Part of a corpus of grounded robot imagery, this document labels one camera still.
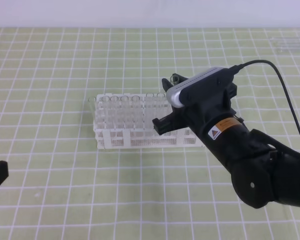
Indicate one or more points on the spare glass tube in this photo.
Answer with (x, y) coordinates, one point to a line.
(292, 40)
(293, 48)

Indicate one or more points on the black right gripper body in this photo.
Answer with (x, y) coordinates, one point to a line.
(212, 120)

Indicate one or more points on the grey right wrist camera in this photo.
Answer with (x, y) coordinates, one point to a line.
(197, 85)

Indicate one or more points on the white plastic test tube rack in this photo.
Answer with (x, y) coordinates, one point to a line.
(119, 123)

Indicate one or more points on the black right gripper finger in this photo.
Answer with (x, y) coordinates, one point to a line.
(167, 84)
(181, 78)

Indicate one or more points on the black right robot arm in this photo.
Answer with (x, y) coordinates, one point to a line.
(262, 169)

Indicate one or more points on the clear glass test tube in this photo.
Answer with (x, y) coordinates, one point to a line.
(174, 80)

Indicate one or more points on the green checked tablecloth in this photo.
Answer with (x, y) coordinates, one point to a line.
(61, 187)

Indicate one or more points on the spare glass tube far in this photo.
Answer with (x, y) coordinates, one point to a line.
(292, 40)

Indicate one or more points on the spare glass tube near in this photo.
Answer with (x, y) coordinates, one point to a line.
(293, 48)

